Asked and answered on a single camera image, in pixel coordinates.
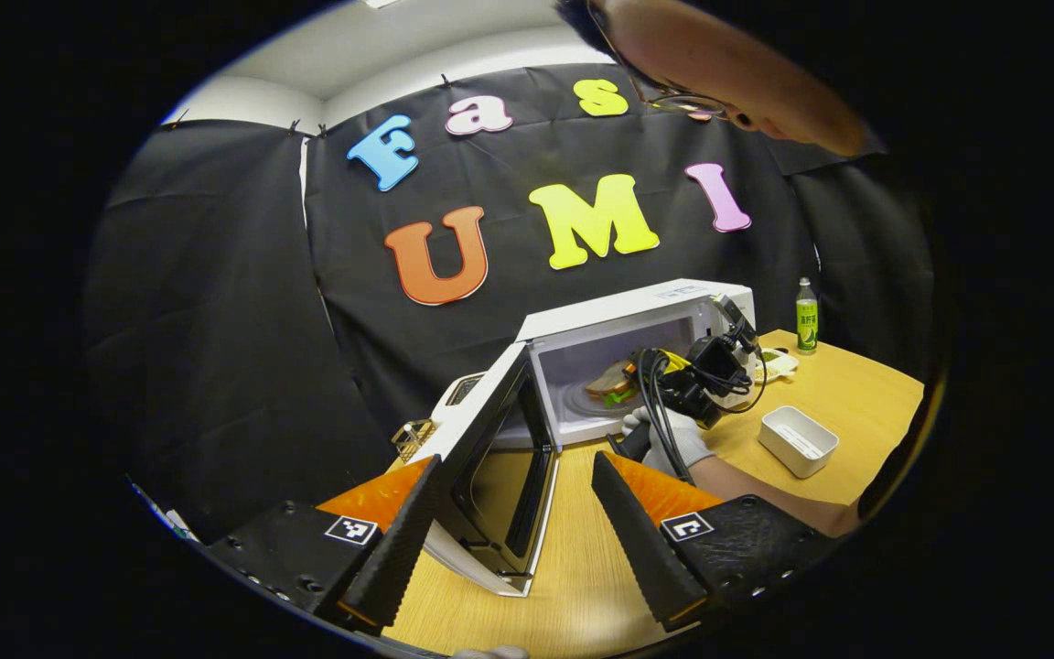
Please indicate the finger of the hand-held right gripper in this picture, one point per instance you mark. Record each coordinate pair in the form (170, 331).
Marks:
(673, 361)

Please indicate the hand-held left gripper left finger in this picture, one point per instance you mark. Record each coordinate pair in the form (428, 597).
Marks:
(399, 545)

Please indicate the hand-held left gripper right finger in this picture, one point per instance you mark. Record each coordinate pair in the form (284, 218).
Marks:
(641, 549)

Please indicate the bread and lettuce sandwich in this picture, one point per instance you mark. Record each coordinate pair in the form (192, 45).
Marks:
(611, 383)

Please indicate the white microwave oven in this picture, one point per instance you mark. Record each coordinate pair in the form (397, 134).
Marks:
(618, 316)

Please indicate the small white food dish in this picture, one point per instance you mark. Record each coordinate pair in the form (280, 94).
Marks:
(779, 364)

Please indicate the white rectangular container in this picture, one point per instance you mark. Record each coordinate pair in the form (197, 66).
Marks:
(797, 444)

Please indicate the green drink bottle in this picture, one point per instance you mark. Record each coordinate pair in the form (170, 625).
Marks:
(807, 320)

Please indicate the white toaster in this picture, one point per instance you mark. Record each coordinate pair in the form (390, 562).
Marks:
(458, 394)

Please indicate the eyeglasses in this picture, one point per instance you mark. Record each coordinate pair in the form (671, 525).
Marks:
(673, 99)

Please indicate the black backdrop cloth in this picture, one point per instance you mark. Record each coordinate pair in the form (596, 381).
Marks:
(216, 320)

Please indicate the person's head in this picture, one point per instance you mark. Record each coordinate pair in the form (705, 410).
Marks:
(719, 55)

